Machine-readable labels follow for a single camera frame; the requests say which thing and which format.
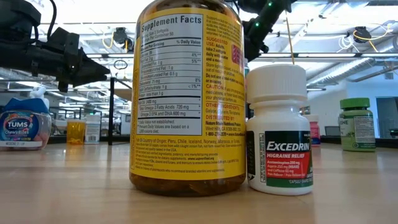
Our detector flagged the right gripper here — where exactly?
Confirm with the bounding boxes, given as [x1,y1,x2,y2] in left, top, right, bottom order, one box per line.
[242,18,271,62]

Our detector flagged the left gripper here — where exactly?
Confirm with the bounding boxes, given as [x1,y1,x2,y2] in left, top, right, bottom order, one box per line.
[26,27,111,93]

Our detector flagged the slim white labelled bottle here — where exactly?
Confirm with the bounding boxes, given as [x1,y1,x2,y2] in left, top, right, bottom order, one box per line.
[85,114,102,144]

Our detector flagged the white Excedrin bottle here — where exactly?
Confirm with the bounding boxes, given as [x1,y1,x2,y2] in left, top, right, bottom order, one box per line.
[245,64,314,197]

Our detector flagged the large amber fish oil bottle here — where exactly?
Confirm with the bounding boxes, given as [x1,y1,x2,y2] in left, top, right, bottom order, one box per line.
[129,0,247,197]

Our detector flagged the pink bottle white cap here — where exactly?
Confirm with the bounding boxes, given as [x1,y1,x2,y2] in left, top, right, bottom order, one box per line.
[303,113,322,146]

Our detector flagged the green-cap white bottle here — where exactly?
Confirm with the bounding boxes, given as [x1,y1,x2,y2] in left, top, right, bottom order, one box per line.
[338,97,377,152]

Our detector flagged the orange pill vial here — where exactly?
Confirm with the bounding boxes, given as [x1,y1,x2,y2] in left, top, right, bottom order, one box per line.
[66,119,86,146]

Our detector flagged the Tums bottle blue cap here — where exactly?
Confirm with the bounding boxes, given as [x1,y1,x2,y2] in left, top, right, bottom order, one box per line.
[0,97,52,152]

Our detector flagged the yellow cable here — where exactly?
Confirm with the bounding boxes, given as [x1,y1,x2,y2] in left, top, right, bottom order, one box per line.
[285,11,295,65]

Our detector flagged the black ceiling cable reel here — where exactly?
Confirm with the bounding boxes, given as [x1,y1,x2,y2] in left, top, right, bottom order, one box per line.
[111,27,136,53]
[353,26,373,44]

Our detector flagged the wooden shelf black frame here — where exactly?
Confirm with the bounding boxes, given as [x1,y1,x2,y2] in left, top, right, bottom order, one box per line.
[108,77,134,146]

